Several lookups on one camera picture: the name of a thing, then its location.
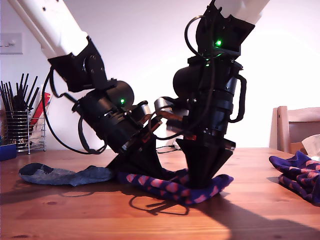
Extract white tissue paper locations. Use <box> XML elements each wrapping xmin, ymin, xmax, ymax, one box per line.
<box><xmin>301</xmin><ymin>134</ymin><xmax>320</xmax><ymax>156</ymax></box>

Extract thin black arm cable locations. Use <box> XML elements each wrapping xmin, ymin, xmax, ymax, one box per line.
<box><xmin>184</xmin><ymin>14</ymin><xmax>217</xmax><ymax>61</ymax></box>
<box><xmin>41</xmin><ymin>67</ymin><xmax>87</xmax><ymax>155</ymax></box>

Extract short thick black cable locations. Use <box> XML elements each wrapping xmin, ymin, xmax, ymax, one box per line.
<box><xmin>49</xmin><ymin>68</ymin><xmax>78</xmax><ymax>103</ymax></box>

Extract purple patterned sock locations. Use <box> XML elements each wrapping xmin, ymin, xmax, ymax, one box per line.
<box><xmin>116</xmin><ymin>167</ymin><xmax>235</xmax><ymax>206</ymax></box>
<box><xmin>269</xmin><ymin>150</ymin><xmax>320</xmax><ymax>206</ymax></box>

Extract white paper napkins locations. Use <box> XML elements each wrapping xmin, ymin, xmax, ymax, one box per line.
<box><xmin>30</xmin><ymin>117</ymin><xmax>46</xmax><ymax>148</ymax></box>

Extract brown cardboard box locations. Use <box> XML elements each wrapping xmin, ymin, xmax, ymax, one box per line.
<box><xmin>291</xmin><ymin>142</ymin><xmax>309</xmax><ymax>155</ymax></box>

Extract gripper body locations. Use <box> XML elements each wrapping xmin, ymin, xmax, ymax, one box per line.
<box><xmin>166</xmin><ymin>94</ymin><xmax>237</xmax><ymax>151</ymax></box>
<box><xmin>96</xmin><ymin>108</ymin><xmax>165</xmax><ymax>158</ymax></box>

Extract blue box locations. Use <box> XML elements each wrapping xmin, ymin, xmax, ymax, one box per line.
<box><xmin>0</xmin><ymin>144</ymin><xmax>17</xmax><ymax>162</ymax></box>

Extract wooden chair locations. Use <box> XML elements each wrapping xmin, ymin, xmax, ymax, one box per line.
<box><xmin>269</xmin><ymin>105</ymin><xmax>320</xmax><ymax>156</ymax></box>

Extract grey dark-toed sock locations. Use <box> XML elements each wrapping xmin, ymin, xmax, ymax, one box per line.
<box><xmin>18</xmin><ymin>162</ymin><xmax>116</xmax><ymax>187</ymax></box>

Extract wire napkin rack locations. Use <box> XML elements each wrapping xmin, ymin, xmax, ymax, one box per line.
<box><xmin>26</xmin><ymin>113</ymin><xmax>47</xmax><ymax>155</ymax></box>

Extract red paper packet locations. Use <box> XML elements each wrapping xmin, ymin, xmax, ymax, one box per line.
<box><xmin>29</xmin><ymin>91</ymin><xmax>52</xmax><ymax>127</ymax></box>

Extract wire utensil holder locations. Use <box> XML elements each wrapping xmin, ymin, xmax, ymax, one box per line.
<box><xmin>5</xmin><ymin>111</ymin><xmax>31</xmax><ymax>153</ymax></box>

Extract white wall light switch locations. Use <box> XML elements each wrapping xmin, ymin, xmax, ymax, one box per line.
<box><xmin>0</xmin><ymin>32</ymin><xmax>23</xmax><ymax>55</ymax></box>

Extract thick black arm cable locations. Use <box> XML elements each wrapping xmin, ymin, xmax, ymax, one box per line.
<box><xmin>226</xmin><ymin>74</ymin><xmax>248</xmax><ymax>124</ymax></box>
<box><xmin>77</xmin><ymin>116</ymin><xmax>109</xmax><ymax>155</ymax></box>

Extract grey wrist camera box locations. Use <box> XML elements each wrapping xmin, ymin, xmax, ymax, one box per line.
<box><xmin>153</xmin><ymin>96</ymin><xmax>188</xmax><ymax>118</ymax></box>
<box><xmin>129</xmin><ymin>100</ymin><xmax>153</xmax><ymax>122</ymax></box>

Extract black chopstick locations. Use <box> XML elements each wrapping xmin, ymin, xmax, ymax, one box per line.
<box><xmin>25</xmin><ymin>76</ymin><xmax>39</xmax><ymax>111</ymax></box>
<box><xmin>16</xmin><ymin>73</ymin><xmax>24</xmax><ymax>99</ymax></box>
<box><xmin>29</xmin><ymin>87</ymin><xmax>40</xmax><ymax>111</ymax></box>
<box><xmin>0</xmin><ymin>81</ymin><xmax>12</xmax><ymax>120</ymax></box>
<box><xmin>7</xmin><ymin>81</ymin><xmax>15</xmax><ymax>112</ymax></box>
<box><xmin>21</xmin><ymin>73</ymin><xmax>30</xmax><ymax>101</ymax></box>

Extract thin black camera cable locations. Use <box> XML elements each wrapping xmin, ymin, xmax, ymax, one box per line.
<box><xmin>147</xmin><ymin>109</ymin><xmax>193</xmax><ymax>141</ymax></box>

